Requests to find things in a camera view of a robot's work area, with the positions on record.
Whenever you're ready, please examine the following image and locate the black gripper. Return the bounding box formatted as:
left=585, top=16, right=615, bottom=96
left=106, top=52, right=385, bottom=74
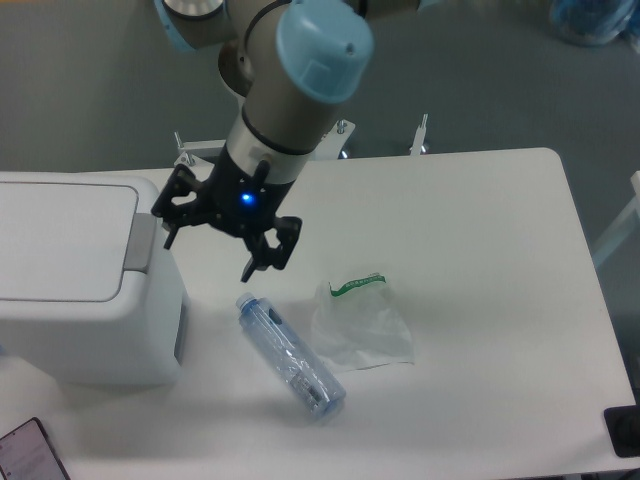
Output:
left=151, top=143, right=304, bottom=284

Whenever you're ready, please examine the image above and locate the smartphone with dark case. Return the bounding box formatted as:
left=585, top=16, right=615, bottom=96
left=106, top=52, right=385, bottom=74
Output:
left=1, top=417, right=70, bottom=480

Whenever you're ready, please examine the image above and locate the blue plastic bag on floor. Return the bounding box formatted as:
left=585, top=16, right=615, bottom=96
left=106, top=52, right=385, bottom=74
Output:
left=549, top=0, right=639, bottom=47

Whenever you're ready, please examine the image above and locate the white push-lid trash can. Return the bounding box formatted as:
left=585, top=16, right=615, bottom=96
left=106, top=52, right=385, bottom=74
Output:
left=1, top=172, right=189, bottom=385

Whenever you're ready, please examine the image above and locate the clear blue plastic bottle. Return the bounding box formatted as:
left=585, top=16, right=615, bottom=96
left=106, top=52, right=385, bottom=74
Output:
left=236, top=293, right=346, bottom=420

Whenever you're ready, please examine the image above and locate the black clamp at table edge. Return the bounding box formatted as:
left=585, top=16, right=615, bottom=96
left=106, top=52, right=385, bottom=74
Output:
left=604, top=405, right=639, bottom=458

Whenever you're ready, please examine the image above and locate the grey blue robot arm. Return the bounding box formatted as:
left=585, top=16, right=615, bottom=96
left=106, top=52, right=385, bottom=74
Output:
left=152, top=1, right=426, bottom=277

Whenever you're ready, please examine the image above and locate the white metal base frame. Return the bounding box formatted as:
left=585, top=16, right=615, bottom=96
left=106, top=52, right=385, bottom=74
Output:
left=173, top=113, right=430, bottom=167

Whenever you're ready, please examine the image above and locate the crumpled clear plastic bag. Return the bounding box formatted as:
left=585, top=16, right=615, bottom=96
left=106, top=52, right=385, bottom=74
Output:
left=311, top=272, right=415, bottom=373

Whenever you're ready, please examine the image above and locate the white frame at right edge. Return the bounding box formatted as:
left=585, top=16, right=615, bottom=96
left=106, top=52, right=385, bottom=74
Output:
left=592, top=171, right=639, bottom=269

